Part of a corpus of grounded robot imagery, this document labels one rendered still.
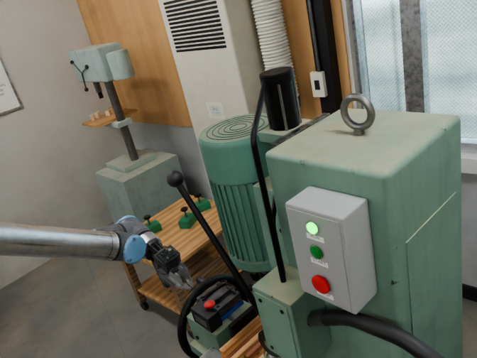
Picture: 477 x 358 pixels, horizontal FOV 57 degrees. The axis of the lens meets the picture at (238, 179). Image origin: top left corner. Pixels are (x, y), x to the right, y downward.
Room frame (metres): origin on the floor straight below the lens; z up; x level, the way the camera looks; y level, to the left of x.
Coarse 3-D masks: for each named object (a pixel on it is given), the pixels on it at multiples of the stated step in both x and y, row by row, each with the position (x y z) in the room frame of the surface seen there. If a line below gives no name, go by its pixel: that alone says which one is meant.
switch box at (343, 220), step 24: (312, 192) 0.55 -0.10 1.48; (336, 192) 0.54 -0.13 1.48; (288, 216) 0.54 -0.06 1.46; (312, 216) 0.50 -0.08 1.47; (336, 216) 0.48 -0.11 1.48; (360, 216) 0.49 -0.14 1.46; (312, 240) 0.51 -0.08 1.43; (336, 240) 0.48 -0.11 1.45; (360, 240) 0.48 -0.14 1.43; (312, 264) 0.52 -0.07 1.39; (336, 264) 0.48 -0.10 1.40; (360, 264) 0.48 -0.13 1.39; (312, 288) 0.52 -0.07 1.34; (336, 288) 0.49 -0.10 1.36; (360, 288) 0.48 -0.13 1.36
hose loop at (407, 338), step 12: (312, 312) 0.56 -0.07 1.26; (324, 312) 0.54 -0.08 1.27; (336, 312) 0.52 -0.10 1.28; (348, 312) 0.51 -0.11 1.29; (312, 324) 0.55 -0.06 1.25; (324, 324) 0.53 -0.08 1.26; (336, 324) 0.51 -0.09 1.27; (348, 324) 0.49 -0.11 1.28; (360, 324) 0.48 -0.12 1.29; (372, 324) 0.47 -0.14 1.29; (384, 324) 0.46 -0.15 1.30; (384, 336) 0.45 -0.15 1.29; (396, 336) 0.44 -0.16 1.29; (408, 336) 0.43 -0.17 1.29; (408, 348) 0.42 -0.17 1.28; (420, 348) 0.42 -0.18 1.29
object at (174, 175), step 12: (168, 180) 0.82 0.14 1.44; (180, 180) 0.82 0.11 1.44; (180, 192) 0.81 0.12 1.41; (192, 204) 0.80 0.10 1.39; (204, 228) 0.77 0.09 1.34; (216, 240) 0.76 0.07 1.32; (228, 264) 0.74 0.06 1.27; (240, 276) 0.72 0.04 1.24; (252, 300) 0.70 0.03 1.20; (264, 336) 0.65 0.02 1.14; (264, 348) 0.66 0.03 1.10
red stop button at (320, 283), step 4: (316, 276) 0.50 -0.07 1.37; (320, 276) 0.50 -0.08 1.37; (312, 280) 0.51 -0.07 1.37; (316, 280) 0.50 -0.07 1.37; (320, 280) 0.50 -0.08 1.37; (324, 280) 0.49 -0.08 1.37; (312, 284) 0.51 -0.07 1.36; (316, 284) 0.50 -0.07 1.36; (320, 284) 0.49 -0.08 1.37; (324, 284) 0.49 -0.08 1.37; (328, 284) 0.49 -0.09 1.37; (316, 288) 0.50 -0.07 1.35; (320, 288) 0.50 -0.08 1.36; (324, 288) 0.49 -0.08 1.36; (328, 288) 0.49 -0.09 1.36; (320, 292) 0.50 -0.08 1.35; (324, 292) 0.49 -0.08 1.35; (328, 292) 0.49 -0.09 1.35
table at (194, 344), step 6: (192, 342) 0.98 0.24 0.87; (198, 342) 0.97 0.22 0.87; (192, 348) 0.96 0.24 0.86; (198, 348) 0.95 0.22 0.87; (204, 348) 0.94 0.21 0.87; (210, 348) 0.91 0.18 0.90; (198, 354) 0.95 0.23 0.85; (204, 354) 0.89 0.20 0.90; (210, 354) 0.88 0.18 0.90; (216, 354) 0.88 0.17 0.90
